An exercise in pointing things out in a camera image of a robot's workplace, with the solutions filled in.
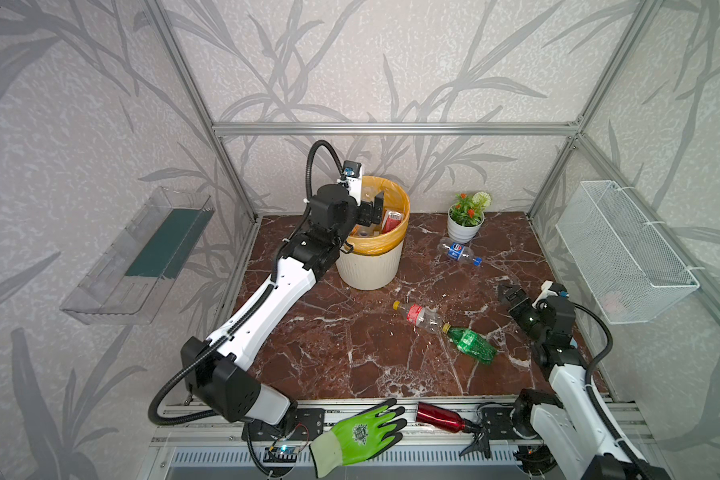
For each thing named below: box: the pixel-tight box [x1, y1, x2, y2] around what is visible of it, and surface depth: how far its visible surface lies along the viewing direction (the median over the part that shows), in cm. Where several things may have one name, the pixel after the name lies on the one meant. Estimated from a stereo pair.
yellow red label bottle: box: [382, 210, 403, 234], surface depth 87 cm
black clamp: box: [459, 426, 491, 459], surface depth 72 cm
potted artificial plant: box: [447, 191, 491, 244], surface depth 106 cm
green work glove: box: [309, 398, 408, 478], surface depth 72 cm
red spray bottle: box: [416, 402, 477, 433], surface depth 73 cm
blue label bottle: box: [438, 240, 483, 267], surface depth 107 cm
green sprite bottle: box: [442, 323, 498, 365], surface depth 86 cm
